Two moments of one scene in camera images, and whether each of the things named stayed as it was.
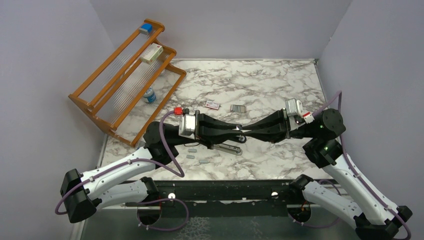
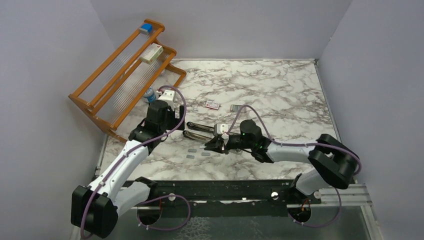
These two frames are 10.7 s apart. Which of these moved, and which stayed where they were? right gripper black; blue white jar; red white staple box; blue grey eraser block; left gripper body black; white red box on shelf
Moved: left gripper body black; right gripper black
Stayed: blue grey eraser block; white red box on shelf; red white staple box; blue white jar
